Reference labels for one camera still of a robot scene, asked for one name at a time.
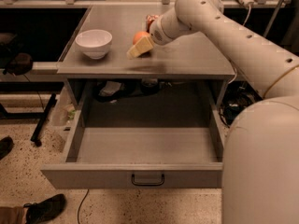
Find black drawer handle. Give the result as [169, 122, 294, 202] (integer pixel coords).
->
[131, 174, 164, 187]

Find black shoe left edge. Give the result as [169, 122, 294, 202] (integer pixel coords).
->
[0, 136, 14, 160]

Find black metal bar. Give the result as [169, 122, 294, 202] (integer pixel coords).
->
[31, 93, 56, 147]

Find black shoe lower left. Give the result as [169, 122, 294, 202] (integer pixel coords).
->
[24, 194, 66, 224]

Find metal pole right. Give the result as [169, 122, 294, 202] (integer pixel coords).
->
[263, 0, 284, 38]

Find grey metal cabinet table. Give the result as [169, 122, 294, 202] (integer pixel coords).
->
[58, 4, 235, 108]

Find grey open top drawer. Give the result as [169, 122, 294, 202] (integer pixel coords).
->
[41, 81, 223, 189]

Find dark bag on shelf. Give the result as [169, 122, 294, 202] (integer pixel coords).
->
[3, 53, 33, 76]

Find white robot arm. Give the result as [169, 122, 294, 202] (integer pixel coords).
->
[127, 0, 299, 224]

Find tangled black cables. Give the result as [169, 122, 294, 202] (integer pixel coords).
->
[219, 84, 262, 126]

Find white power cable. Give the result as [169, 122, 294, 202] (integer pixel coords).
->
[242, 4, 252, 27]

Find black floor cable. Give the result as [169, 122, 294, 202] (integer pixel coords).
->
[77, 189, 91, 224]

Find orange fruit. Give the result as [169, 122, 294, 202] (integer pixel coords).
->
[133, 31, 150, 45]

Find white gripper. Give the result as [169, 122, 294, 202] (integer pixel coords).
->
[126, 16, 172, 59]

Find white ceramic bowl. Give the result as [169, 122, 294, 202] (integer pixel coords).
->
[75, 29, 113, 60]

